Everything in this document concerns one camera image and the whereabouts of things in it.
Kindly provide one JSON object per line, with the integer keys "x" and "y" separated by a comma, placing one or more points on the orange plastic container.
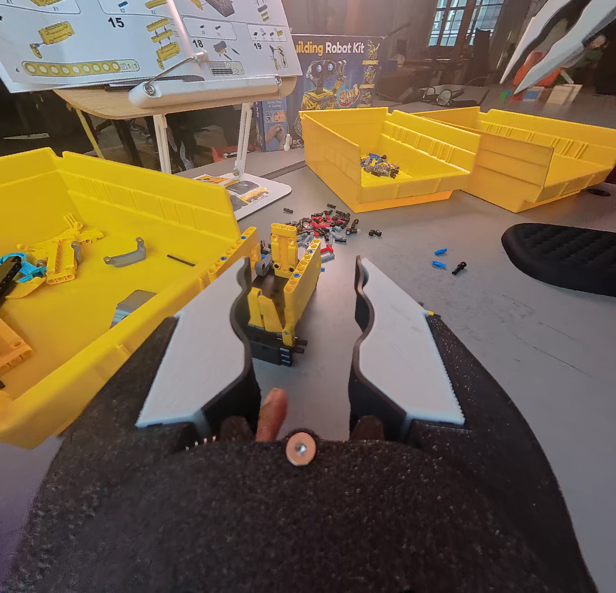
{"x": 524, "y": 71}

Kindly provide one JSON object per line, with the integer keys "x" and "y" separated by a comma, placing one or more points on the thin black lego axle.
{"x": 182, "y": 261}

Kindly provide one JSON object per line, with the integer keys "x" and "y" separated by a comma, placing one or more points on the grey lego panel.
{"x": 131, "y": 304}

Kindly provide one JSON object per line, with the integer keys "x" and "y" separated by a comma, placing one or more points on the person's left hand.
{"x": 272, "y": 412}

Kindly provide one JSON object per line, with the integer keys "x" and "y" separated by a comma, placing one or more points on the pile of mixed lego parts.
{"x": 380, "y": 165}

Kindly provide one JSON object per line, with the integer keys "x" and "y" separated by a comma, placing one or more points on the yellow black lego model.
{"x": 284, "y": 246}

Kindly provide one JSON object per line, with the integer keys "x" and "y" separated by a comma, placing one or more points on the lego sticker sheet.
{"x": 240, "y": 191}

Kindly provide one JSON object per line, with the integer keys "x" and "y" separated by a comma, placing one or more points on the pile of small lego pins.
{"x": 322, "y": 222}

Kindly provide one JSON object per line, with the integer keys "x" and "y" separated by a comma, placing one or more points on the blue lego set box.
{"x": 337, "y": 73}

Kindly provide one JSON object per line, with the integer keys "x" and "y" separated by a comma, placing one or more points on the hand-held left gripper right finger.
{"x": 409, "y": 362}

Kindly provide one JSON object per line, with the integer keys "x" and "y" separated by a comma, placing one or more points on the black mesh chair armrest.
{"x": 563, "y": 256}

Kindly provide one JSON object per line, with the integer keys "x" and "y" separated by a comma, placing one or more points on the yellow lego connector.
{"x": 60, "y": 261}

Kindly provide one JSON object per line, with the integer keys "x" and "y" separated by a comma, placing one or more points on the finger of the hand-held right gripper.
{"x": 577, "y": 35}
{"x": 544, "y": 25}

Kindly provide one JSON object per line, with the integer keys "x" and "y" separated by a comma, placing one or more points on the teal lego piece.
{"x": 24, "y": 266}

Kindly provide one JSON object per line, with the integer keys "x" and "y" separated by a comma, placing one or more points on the orange lego frame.
{"x": 9, "y": 347}

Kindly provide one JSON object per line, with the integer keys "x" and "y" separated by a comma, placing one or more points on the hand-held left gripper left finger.
{"x": 202, "y": 362}

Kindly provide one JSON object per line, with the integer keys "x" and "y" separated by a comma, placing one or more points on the instruction booklet on stand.
{"x": 211, "y": 90}

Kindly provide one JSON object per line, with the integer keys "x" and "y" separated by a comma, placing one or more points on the grey curved lego piece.
{"x": 125, "y": 256}

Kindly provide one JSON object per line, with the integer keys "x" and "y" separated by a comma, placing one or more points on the black goggles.
{"x": 442, "y": 95}

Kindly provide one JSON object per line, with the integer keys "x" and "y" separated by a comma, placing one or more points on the yellow plastic bin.
{"x": 337, "y": 141}
{"x": 577, "y": 141}
{"x": 144, "y": 203}
{"x": 515, "y": 160}

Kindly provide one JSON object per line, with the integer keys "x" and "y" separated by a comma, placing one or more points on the black lego beam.
{"x": 7, "y": 275}

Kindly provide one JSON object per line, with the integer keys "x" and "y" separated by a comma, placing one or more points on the red plastic crate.
{"x": 224, "y": 154}

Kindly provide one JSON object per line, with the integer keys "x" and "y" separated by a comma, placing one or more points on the black lego pin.
{"x": 459, "y": 268}

